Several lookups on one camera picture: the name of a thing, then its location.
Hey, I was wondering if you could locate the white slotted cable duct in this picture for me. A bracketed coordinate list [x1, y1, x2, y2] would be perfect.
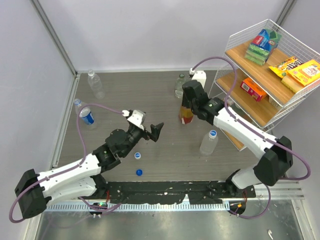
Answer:
[45, 200, 230, 212]

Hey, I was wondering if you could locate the yellow sponge pack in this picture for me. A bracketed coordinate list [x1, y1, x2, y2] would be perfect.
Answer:
[281, 59, 320, 93]

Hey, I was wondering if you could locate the dark blue bottle cap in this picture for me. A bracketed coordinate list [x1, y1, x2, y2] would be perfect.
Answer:
[136, 169, 143, 176]

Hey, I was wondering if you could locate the blue label water bottle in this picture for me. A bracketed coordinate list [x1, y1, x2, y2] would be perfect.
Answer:
[73, 98, 97, 129]

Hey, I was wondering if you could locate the green cap glass bottle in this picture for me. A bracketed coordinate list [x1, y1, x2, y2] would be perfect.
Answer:
[174, 73, 190, 99]

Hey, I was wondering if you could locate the yellow candy bag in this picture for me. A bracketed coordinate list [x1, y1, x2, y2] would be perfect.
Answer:
[268, 56, 304, 79]

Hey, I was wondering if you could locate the white wire shelf rack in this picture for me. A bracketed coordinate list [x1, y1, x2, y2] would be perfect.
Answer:
[207, 19, 320, 152]

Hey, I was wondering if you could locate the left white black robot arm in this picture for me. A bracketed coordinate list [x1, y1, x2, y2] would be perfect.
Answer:
[13, 123, 164, 220]

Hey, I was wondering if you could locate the clear bottle blue cap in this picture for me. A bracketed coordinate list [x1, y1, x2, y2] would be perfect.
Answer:
[199, 130, 219, 156]

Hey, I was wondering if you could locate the blue white bottle cap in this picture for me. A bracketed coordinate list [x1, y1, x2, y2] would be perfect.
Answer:
[134, 152, 142, 160]

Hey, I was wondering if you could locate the orange red box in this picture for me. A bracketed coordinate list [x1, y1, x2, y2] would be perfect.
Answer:
[240, 77, 268, 102]

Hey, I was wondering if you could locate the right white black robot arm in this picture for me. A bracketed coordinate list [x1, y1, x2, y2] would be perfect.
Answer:
[182, 80, 293, 198]

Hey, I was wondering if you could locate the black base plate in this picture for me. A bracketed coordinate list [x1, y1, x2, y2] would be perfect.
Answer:
[77, 180, 257, 205]

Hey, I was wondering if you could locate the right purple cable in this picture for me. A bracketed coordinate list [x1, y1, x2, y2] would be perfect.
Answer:
[191, 56, 312, 218]

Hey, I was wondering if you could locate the clear empty plastic bottle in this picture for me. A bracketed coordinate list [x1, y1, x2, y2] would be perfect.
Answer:
[87, 69, 105, 99]

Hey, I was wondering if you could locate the amber tea bottle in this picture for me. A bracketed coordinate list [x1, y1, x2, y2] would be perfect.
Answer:
[178, 94, 194, 125]

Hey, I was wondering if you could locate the small white box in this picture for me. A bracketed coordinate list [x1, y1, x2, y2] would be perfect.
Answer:
[225, 98, 234, 106]

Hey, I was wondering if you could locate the green sponge pack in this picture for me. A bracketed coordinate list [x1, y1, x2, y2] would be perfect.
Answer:
[244, 28, 282, 66]

